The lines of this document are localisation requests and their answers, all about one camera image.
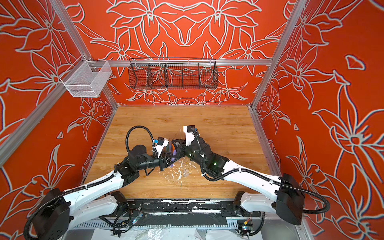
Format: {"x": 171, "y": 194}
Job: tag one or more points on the aluminium corner frame post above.
{"x": 66, "y": 20}

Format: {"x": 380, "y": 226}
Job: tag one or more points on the right aluminium frame post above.
{"x": 289, "y": 28}

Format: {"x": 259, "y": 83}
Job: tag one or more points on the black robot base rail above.
{"x": 190, "y": 212}

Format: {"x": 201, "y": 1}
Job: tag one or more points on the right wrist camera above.
{"x": 189, "y": 134}

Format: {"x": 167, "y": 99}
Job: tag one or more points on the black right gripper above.
{"x": 180, "y": 148}

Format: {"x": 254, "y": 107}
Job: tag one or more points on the white mesh basket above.
{"x": 84, "y": 81}

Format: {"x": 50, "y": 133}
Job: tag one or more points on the black wire basket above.
{"x": 174, "y": 74}

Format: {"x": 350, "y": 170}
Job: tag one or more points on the purple highlighter pen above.
{"x": 172, "y": 160}

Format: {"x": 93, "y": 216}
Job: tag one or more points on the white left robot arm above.
{"x": 56, "y": 212}

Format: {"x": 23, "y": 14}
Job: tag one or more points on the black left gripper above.
{"x": 163, "y": 161}

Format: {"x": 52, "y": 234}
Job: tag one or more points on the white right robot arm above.
{"x": 281, "y": 195}

